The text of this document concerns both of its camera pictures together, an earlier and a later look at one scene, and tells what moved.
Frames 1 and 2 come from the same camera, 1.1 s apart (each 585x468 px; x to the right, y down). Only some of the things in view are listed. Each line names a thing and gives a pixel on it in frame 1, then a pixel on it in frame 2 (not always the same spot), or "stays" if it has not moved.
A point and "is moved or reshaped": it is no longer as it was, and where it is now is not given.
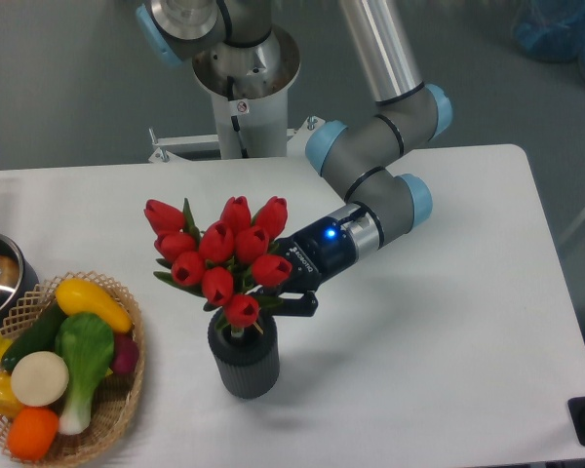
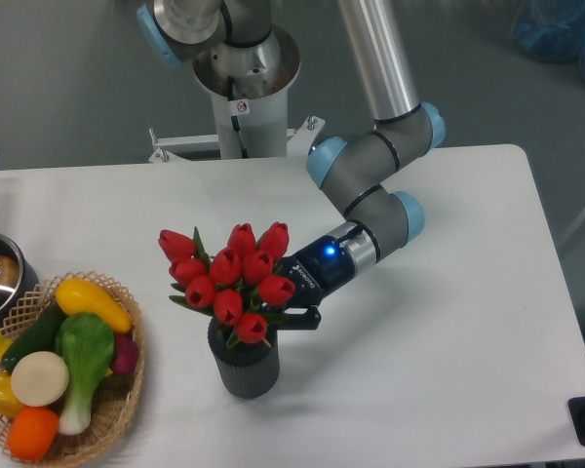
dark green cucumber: (39, 336) stays
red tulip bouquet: (229, 262) is moved or reshaped
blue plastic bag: (564, 31) stays
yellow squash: (81, 296) stays
